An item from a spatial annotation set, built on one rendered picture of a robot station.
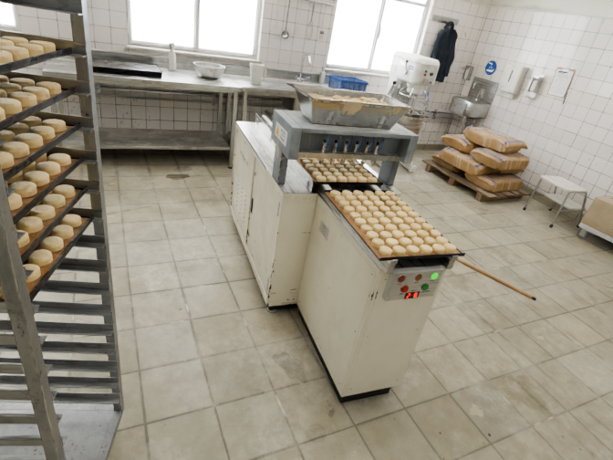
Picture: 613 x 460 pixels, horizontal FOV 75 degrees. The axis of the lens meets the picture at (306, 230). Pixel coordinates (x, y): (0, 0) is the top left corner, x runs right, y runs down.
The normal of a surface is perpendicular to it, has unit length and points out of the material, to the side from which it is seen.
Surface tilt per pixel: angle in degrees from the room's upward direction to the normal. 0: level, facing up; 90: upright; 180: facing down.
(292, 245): 90
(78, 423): 0
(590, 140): 90
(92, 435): 0
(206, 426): 0
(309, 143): 90
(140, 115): 90
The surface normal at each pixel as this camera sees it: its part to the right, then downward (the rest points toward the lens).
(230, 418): 0.16, -0.86
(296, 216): 0.33, 0.51
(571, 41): -0.90, 0.07
